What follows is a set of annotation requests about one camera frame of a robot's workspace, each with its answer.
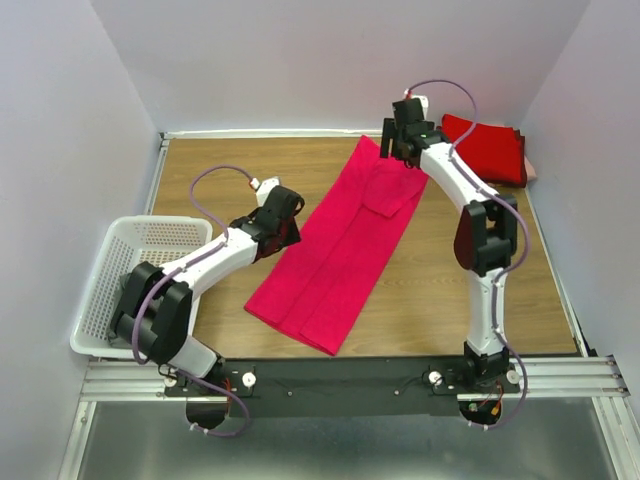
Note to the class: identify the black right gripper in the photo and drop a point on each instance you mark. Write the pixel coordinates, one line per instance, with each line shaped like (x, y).
(387, 133)

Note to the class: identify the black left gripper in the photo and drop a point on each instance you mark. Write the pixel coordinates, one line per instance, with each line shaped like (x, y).
(293, 237)

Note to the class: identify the grey t shirt in basket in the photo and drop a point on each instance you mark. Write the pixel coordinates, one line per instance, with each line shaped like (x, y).
(117, 340)

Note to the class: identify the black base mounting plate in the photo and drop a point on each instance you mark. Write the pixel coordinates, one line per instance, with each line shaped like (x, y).
(357, 386)

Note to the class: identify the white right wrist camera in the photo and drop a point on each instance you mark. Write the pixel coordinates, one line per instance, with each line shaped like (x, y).
(423, 100)

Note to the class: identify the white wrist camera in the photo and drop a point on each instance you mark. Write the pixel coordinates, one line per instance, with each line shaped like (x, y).
(262, 188)
(423, 100)

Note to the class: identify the white plastic laundry basket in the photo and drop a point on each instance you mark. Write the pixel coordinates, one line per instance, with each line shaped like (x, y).
(129, 241)

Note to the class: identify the folded light pink t shirt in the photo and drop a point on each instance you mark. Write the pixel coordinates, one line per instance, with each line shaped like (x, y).
(530, 171)

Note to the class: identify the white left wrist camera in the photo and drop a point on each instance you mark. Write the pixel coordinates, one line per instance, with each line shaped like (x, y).
(262, 188)

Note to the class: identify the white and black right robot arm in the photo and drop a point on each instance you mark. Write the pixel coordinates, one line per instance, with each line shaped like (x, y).
(485, 240)

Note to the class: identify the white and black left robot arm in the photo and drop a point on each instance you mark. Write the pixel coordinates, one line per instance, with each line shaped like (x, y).
(153, 313)

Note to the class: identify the aluminium frame rail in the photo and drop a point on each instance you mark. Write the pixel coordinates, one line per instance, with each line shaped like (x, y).
(548, 377)

